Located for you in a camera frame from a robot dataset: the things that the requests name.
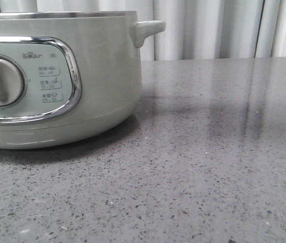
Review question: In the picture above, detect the pale green electric pot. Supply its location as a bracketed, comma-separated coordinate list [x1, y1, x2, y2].
[0, 11, 166, 149]

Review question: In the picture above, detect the white pleated curtain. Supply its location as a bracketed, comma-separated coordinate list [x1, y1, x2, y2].
[0, 1, 286, 61]

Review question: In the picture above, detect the black hanging cable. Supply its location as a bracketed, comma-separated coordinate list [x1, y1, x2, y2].
[253, 0, 266, 59]

